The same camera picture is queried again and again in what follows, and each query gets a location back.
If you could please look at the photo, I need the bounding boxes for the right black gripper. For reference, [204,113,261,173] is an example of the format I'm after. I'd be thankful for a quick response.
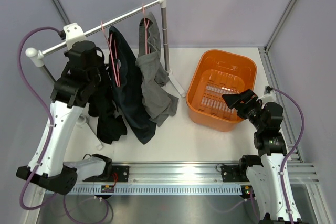
[222,89,265,131]

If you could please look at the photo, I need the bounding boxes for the dark navy shorts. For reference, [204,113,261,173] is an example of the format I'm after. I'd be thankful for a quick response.
[108,26,156,144]

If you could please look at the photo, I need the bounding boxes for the pink hanger of navy shorts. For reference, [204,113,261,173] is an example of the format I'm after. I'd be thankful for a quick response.
[101,22,120,87]

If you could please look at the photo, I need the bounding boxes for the black shorts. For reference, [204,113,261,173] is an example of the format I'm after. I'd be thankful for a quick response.
[88,65,127,144]

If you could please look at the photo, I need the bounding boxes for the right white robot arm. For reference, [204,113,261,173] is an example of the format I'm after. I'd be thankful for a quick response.
[221,86,303,223]

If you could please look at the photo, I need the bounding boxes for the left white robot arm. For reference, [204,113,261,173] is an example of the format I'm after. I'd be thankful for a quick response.
[16,40,113,195]

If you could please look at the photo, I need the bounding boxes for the grey shorts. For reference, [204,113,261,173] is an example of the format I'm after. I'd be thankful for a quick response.
[135,12,179,127]

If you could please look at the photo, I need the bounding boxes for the pink hanger of grey shorts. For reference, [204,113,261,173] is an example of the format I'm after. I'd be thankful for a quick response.
[142,4,151,55]

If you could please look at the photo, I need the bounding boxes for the orange plastic basket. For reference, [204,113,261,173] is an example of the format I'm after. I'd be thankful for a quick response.
[186,49,257,132]

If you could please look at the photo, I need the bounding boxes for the silver clothes rack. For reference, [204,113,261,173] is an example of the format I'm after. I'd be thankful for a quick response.
[25,0,186,148]

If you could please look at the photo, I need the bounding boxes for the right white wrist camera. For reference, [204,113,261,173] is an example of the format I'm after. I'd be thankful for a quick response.
[258,86,276,104]

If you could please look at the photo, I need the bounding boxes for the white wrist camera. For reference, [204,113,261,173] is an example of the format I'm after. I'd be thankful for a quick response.
[63,23,87,50]
[258,86,276,104]

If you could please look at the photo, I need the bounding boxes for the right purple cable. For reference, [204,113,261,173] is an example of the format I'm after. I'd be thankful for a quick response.
[272,88,306,224]

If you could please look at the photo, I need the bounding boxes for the purple cable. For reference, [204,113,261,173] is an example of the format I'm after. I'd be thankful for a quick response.
[16,26,66,210]
[272,88,306,224]

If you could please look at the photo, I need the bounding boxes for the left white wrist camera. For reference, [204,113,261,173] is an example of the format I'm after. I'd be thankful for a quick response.
[63,23,87,50]

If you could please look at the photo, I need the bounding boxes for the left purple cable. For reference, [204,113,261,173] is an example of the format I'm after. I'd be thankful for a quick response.
[16,26,66,210]

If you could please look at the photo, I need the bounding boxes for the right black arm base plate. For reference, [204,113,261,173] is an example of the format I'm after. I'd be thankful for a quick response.
[220,165,249,183]

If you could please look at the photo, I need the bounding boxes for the aluminium mounting rail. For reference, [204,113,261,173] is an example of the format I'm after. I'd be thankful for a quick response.
[62,162,320,184]

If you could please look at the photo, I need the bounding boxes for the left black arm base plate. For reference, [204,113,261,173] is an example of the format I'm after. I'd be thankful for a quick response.
[84,165,129,183]

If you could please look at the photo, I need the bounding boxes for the white slotted cable duct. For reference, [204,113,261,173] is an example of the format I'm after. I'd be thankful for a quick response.
[69,183,242,195]

